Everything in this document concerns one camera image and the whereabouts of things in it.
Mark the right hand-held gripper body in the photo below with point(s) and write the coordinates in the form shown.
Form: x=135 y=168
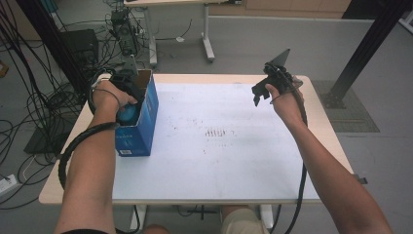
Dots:
x=282 y=78

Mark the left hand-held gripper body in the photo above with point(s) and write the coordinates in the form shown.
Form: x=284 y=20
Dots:
x=128 y=83

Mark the blue plastic object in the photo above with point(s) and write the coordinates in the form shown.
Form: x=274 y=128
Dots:
x=127 y=114

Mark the blue cardboard box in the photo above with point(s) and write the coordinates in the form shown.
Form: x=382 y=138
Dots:
x=142 y=130

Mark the person's left hand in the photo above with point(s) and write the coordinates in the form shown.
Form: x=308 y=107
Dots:
x=107 y=99

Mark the person's right hand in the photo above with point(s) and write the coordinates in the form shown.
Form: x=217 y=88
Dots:
x=287 y=109

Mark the black computer tower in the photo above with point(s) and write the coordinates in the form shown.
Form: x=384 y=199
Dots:
x=81 y=45

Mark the light wooden table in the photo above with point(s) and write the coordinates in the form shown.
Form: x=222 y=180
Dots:
x=324 y=136

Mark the white height-adjustable desk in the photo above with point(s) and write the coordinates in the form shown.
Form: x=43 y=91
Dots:
x=206 y=35

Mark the white table mat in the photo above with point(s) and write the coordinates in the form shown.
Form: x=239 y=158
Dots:
x=211 y=162

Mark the person's bare knee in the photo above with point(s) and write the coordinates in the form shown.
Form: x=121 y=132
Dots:
x=156 y=229

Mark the white power strip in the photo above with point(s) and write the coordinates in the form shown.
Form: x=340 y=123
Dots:
x=7 y=184

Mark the black metal frame post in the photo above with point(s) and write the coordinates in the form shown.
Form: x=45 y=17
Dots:
x=52 y=42
x=367 y=48

